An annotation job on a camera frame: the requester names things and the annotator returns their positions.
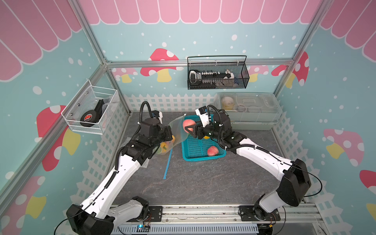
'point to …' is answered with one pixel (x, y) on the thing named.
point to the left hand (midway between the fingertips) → (171, 130)
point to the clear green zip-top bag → (179, 132)
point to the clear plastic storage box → (250, 111)
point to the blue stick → (168, 163)
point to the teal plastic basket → (194, 149)
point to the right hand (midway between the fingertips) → (188, 125)
